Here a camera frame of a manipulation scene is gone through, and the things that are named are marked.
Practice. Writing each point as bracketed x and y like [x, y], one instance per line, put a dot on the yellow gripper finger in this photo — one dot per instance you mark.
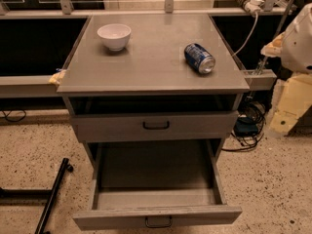
[291, 99]

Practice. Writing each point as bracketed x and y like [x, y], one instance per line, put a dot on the blue pepsi can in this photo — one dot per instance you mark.
[199, 58]

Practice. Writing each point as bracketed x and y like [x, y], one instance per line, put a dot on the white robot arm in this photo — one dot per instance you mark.
[294, 48]

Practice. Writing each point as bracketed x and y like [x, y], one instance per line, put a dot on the closed grey upper drawer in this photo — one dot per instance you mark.
[153, 126]

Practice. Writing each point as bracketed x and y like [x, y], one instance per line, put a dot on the grey drawer cabinet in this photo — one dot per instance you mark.
[150, 75]

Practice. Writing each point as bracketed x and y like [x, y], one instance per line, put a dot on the open grey lower drawer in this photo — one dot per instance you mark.
[156, 184]

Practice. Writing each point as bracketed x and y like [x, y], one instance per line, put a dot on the white power strip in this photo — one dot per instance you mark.
[250, 6]

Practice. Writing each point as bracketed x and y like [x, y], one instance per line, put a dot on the thin metal rod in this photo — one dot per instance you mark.
[268, 5]

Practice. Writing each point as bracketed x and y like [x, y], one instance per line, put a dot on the white ceramic bowl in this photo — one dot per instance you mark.
[114, 36]

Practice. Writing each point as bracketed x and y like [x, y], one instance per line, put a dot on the black metal stand leg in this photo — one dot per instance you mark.
[46, 197]

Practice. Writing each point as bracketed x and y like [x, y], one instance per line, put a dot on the grey metal rail beam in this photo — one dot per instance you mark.
[27, 87]

